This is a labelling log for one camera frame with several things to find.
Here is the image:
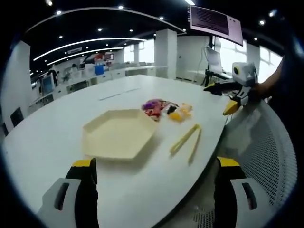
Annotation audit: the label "black office chair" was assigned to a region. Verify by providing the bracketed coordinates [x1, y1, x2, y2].
[9, 107, 25, 128]

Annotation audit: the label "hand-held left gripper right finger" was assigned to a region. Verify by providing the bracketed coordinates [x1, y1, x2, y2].
[213, 156, 266, 228]

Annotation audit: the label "open laptop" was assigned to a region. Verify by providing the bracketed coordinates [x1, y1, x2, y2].
[205, 46, 224, 72]

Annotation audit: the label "orange round toy food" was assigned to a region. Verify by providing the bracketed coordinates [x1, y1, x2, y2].
[167, 112, 185, 122]

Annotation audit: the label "yellow food tongs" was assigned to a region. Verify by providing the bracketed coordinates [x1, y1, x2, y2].
[169, 123, 202, 165]

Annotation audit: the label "yellow toy food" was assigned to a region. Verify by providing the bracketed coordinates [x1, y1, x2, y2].
[180, 102, 193, 117]

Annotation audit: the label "blue water dispenser bottle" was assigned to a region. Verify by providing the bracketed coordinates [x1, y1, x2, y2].
[94, 63, 105, 76]

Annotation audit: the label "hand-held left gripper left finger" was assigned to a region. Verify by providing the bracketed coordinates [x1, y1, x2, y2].
[37, 158, 99, 228]

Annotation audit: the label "large monitor screen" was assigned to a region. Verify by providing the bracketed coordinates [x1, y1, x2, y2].
[190, 5, 244, 47]

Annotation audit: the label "purple grape toy food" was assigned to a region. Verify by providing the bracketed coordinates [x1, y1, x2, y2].
[142, 99, 164, 111]

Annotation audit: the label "white mesh chair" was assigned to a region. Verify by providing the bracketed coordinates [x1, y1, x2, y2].
[190, 98, 298, 228]

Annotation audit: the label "cream hexagonal container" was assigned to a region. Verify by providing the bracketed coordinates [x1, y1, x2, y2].
[82, 109, 159, 162]

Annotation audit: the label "desktop computer monitor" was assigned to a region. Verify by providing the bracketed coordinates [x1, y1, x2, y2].
[42, 76, 55, 96]

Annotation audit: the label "black tripod stand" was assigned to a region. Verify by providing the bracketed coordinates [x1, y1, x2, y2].
[201, 69, 234, 86]

